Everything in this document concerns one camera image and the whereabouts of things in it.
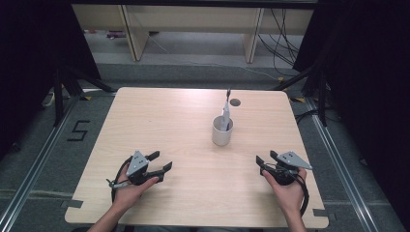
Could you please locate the aluminium floor rail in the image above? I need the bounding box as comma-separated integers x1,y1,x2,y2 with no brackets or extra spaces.
304,96,381,232
0,93,82,232

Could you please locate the white toothpaste tube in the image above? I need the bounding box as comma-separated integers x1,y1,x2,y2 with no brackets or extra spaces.
220,100,232,131

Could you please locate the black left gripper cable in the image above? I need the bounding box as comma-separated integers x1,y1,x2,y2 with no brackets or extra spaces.
110,156,133,205

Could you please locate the light wooden desk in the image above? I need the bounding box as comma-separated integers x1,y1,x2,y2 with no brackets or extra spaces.
71,3,315,64

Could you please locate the thin white floor cable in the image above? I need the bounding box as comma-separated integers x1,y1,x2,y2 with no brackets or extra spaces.
146,32,279,81

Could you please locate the person's right hand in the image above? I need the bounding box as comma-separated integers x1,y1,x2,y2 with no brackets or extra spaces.
261,168,307,216

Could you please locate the bundle of black cables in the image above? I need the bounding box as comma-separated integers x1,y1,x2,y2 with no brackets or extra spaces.
257,8,302,77

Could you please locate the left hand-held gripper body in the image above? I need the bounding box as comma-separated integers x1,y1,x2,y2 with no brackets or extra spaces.
126,150,165,187

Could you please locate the black metal stand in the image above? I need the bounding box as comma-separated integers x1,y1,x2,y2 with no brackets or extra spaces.
52,66,116,128
272,63,329,128

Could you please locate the white cup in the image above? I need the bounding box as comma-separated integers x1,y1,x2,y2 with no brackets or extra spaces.
211,115,235,147

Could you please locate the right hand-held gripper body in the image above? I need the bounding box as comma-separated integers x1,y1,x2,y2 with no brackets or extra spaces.
267,150,313,187

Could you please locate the dark curtain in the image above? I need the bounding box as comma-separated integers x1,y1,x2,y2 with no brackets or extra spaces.
0,0,102,162
292,0,410,223

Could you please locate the black floor cable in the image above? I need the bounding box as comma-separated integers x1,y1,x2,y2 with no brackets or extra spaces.
294,108,321,126

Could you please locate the pink toothbrush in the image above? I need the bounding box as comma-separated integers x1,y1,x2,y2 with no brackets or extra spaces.
225,88,234,131

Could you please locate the grey tape strip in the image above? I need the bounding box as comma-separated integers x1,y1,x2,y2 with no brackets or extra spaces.
312,208,337,222
61,199,84,209

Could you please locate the pink object under desk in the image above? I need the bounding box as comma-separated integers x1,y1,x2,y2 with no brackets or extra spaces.
105,30,128,40

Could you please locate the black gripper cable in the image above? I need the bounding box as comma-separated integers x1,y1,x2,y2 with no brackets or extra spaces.
294,175,310,218
110,156,133,205

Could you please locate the thick white cord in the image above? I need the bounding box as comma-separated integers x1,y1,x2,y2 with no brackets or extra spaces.
41,91,58,108

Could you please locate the person's left hand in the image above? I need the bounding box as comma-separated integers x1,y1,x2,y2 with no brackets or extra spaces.
113,165,159,207

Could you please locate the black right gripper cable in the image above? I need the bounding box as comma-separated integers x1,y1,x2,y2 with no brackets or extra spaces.
294,175,310,218

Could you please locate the silver cable plug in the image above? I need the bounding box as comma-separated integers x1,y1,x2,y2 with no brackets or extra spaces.
105,178,130,189

